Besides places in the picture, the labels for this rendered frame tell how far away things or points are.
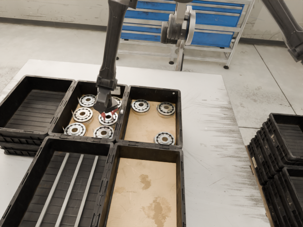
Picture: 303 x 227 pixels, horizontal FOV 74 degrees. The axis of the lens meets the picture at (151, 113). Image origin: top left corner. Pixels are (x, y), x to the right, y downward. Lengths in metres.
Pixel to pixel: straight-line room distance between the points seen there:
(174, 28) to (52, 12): 3.11
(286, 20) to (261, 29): 3.34
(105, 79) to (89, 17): 3.11
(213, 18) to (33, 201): 2.63
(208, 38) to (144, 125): 2.12
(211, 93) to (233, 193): 0.76
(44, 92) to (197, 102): 0.99
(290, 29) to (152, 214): 0.82
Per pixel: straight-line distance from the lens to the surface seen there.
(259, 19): 4.07
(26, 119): 1.24
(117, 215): 0.87
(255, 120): 2.61
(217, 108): 1.46
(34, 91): 1.40
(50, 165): 1.02
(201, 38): 2.98
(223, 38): 3.05
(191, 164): 1.14
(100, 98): 0.86
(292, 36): 0.87
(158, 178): 0.92
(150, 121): 1.10
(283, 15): 0.82
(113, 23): 0.71
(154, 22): 2.80
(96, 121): 1.11
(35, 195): 0.97
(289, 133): 1.90
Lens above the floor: 1.66
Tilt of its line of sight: 47 degrees down
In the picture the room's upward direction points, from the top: 5 degrees clockwise
